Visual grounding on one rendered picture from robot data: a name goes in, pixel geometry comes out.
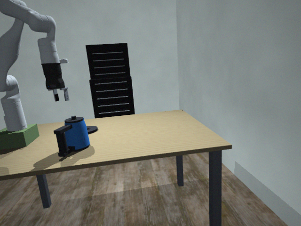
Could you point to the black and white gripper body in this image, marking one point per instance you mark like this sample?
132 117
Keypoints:
52 70

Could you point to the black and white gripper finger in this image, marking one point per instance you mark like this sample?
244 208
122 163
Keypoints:
55 94
66 96

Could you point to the dark grey round disc with central stud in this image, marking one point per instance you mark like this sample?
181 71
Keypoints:
91 129

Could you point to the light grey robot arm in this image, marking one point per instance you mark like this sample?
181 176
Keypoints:
9 52

